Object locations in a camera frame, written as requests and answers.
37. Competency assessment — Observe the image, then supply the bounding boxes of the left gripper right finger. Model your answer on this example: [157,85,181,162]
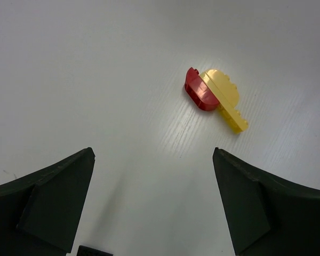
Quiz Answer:
[213,148,320,255]

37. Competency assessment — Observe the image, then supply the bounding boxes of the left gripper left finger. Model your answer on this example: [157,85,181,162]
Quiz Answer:
[0,148,95,255]

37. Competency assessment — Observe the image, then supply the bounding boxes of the black square lego plate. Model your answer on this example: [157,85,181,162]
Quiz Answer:
[76,245,113,256]

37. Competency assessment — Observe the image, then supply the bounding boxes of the yellow lego assembly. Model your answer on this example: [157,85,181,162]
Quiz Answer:
[199,69,249,134]

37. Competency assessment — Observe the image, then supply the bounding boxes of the red curved lego brick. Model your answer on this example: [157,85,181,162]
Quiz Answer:
[184,67,220,111]

